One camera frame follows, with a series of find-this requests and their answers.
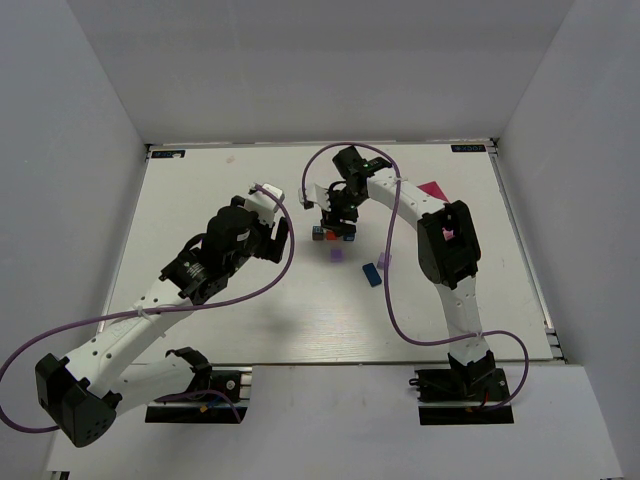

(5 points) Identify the blue table sticker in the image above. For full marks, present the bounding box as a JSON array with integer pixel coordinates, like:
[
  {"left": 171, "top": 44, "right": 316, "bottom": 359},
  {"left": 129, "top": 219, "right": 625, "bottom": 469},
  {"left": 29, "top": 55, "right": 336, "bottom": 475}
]
[
  {"left": 451, "top": 144, "right": 486, "bottom": 153},
  {"left": 151, "top": 150, "right": 186, "bottom": 159}
]

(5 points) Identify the purple wood cube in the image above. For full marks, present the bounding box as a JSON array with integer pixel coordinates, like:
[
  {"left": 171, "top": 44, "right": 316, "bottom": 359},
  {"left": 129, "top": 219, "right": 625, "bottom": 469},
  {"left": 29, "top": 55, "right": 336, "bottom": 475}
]
[
  {"left": 330, "top": 248, "right": 344, "bottom": 263},
  {"left": 377, "top": 252, "right": 392, "bottom": 270}
]

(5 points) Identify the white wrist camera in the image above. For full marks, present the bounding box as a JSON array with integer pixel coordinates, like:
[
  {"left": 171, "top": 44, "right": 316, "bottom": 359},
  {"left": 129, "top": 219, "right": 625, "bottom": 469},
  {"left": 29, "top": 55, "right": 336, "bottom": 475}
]
[
  {"left": 244, "top": 183, "right": 285, "bottom": 226},
  {"left": 298, "top": 184, "right": 331, "bottom": 211}
]

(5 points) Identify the right blue table sticker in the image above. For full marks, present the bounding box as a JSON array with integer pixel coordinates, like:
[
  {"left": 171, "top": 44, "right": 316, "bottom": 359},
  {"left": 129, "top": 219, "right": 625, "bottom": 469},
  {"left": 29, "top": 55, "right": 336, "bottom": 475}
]
[{"left": 451, "top": 144, "right": 486, "bottom": 153}]

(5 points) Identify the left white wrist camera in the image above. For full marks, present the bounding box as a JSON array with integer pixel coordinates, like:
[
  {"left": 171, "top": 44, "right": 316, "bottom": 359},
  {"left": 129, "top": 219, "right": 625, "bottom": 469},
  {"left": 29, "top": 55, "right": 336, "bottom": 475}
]
[{"left": 244, "top": 183, "right": 285, "bottom": 226}]

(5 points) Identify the dark blue letter cube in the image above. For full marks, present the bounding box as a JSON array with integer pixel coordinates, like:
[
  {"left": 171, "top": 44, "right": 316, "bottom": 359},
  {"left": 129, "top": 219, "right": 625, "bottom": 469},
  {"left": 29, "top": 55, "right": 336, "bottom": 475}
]
[{"left": 312, "top": 225, "right": 325, "bottom": 241}]

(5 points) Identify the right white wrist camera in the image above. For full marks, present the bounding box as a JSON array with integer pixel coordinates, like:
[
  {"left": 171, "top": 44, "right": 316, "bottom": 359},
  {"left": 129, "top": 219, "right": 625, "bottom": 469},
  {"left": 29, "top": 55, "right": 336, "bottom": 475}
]
[{"left": 298, "top": 184, "right": 331, "bottom": 211}]

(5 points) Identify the right purple wood cube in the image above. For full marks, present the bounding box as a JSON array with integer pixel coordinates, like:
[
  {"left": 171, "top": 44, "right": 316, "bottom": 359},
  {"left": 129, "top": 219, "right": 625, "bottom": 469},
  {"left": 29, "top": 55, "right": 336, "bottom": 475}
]
[{"left": 377, "top": 252, "right": 392, "bottom": 270}]

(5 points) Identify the blue rectangular wood block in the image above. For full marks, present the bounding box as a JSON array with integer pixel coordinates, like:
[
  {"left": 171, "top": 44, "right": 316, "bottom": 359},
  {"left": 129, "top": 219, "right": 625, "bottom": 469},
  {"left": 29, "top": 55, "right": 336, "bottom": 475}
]
[{"left": 362, "top": 263, "right": 383, "bottom": 287}]

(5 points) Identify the left purple wood cube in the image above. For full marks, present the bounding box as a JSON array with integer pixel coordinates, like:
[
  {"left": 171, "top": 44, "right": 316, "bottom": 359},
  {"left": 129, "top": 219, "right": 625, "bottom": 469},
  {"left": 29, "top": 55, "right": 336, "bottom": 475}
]
[{"left": 330, "top": 248, "right": 344, "bottom": 263}]

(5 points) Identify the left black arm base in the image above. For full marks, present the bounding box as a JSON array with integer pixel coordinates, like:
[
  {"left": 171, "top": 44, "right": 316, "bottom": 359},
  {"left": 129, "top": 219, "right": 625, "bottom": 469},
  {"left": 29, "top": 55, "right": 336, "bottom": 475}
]
[{"left": 145, "top": 367, "right": 252, "bottom": 425}]

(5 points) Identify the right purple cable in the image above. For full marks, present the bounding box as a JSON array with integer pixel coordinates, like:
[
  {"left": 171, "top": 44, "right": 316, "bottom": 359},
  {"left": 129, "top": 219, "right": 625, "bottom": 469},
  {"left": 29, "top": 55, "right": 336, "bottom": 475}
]
[{"left": 301, "top": 143, "right": 530, "bottom": 411}]

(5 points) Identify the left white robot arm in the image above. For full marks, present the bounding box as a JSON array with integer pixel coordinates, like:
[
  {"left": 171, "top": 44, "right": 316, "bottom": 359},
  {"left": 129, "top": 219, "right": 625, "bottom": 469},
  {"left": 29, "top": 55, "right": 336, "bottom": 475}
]
[{"left": 35, "top": 184, "right": 291, "bottom": 448}]

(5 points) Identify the pink plastic box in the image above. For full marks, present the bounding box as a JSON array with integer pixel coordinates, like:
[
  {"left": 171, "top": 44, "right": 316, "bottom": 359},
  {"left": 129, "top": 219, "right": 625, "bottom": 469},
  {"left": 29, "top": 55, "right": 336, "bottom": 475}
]
[{"left": 418, "top": 181, "right": 449, "bottom": 203}]

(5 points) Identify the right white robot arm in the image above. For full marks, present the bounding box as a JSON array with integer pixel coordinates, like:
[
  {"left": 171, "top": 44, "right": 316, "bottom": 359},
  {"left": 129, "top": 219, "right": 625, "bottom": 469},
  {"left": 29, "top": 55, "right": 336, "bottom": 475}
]
[{"left": 300, "top": 145, "right": 495, "bottom": 397}]

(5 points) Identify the left blue table sticker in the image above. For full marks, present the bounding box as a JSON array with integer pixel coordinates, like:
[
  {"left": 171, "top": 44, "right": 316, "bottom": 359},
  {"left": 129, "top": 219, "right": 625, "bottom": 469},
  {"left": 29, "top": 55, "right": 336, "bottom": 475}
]
[{"left": 151, "top": 150, "right": 186, "bottom": 159}]

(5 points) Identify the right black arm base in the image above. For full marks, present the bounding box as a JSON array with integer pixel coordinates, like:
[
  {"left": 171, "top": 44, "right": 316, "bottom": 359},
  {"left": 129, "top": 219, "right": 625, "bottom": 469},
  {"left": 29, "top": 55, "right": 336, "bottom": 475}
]
[{"left": 408, "top": 369, "right": 514, "bottom": 426}]

